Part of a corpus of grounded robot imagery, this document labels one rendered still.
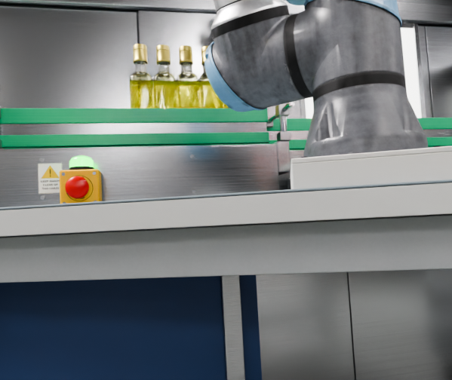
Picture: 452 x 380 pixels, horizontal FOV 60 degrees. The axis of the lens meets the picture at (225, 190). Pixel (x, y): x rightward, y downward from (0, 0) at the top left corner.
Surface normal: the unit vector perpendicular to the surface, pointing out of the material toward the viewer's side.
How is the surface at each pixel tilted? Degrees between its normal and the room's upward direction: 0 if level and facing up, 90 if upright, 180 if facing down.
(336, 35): 91
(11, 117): 90
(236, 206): 90
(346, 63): 89
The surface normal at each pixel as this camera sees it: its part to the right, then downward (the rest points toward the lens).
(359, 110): -0.34, -0.36
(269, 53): -0.52, 0.14
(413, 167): -0.15, -0.05
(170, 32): 0.19, -0.07
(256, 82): -0.38, 0.61
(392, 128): 0.07, -0.38
